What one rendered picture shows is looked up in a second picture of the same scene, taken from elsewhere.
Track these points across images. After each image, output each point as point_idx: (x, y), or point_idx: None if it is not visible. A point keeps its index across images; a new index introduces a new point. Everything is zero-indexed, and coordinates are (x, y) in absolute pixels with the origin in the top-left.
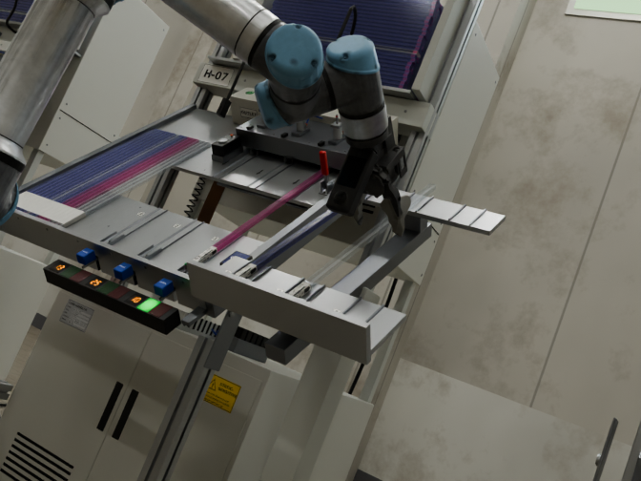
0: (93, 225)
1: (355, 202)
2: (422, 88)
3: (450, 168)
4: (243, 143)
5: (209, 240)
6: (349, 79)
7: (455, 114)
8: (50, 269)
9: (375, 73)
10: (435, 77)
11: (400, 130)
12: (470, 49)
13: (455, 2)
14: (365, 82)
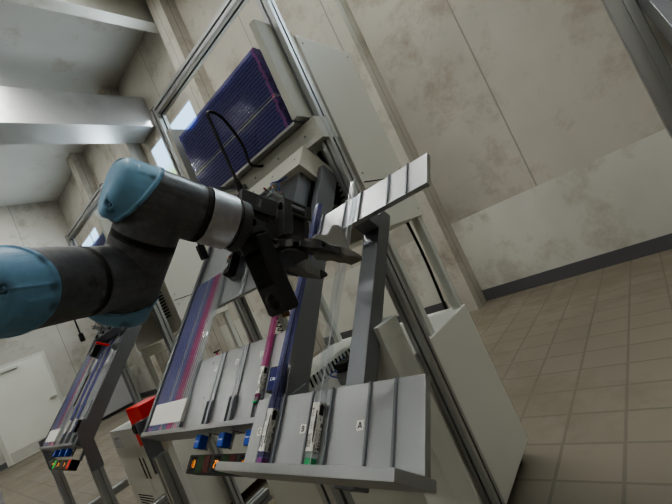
0: (196, 404)
1: (287, 293)
2: (298, 112)
3: (372, 134)
4: (241, 253)
5: (259, 358)
6: (142, 216)
7: (340, 101)
8: (189, 471)
9: (160, 182)
10: (300, 96)
11: (315, 150)
12: (308, 55)
13: (262, 37)
14: (160, 201)
